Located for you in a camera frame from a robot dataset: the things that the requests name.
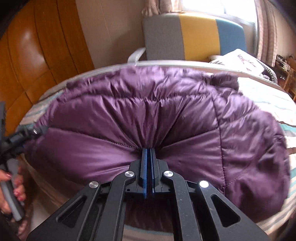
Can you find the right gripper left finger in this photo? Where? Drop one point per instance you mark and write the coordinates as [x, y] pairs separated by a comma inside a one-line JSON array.
[[97, 212]]

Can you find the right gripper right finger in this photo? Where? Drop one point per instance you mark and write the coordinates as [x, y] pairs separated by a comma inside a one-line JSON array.
[[200, 211]]

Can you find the purple quilted down jacket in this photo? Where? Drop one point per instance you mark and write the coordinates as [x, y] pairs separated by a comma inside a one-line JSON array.
[[150, 120]]

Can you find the left hand red nails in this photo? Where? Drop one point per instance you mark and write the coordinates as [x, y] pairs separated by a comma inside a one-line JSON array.
[[19, 191]]

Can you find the brown wooden wardrobe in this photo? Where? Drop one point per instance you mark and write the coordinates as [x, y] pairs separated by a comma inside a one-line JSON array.
[[43, 45]]

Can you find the white printed pillow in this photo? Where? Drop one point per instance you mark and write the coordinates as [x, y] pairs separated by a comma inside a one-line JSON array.
[[245, 62]]

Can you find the wooden bedside table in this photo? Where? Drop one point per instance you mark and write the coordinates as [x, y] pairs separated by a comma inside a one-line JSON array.
[[285, 72]]

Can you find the grey yellow blue headboard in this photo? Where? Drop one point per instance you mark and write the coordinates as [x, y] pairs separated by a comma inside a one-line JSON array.
[[189, 37]]

